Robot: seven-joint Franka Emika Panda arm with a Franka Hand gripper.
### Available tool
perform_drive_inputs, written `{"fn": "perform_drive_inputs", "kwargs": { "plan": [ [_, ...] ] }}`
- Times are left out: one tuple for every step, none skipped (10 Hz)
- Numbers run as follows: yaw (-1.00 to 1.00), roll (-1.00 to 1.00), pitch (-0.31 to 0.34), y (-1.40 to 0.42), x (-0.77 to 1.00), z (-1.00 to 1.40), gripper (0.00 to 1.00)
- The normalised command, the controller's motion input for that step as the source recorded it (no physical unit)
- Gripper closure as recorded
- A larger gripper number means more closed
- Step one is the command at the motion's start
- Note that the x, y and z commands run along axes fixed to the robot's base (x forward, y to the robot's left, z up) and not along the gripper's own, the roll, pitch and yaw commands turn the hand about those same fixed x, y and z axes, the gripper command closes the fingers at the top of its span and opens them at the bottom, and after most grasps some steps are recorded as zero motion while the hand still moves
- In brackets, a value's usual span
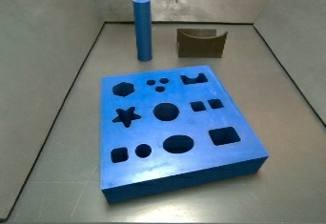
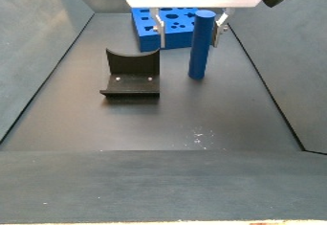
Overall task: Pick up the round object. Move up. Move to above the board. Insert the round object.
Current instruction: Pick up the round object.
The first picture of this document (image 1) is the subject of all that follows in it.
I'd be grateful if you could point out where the blue cylinder peg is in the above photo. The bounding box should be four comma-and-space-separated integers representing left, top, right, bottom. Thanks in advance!
132, 0, 152, 62

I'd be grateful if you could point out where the blue shape-sorting board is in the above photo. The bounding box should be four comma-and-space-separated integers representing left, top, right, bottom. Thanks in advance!
100, 66, 268, 203

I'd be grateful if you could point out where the black curved holder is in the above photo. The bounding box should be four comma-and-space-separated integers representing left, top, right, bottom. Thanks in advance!
176, 29, 228, 58

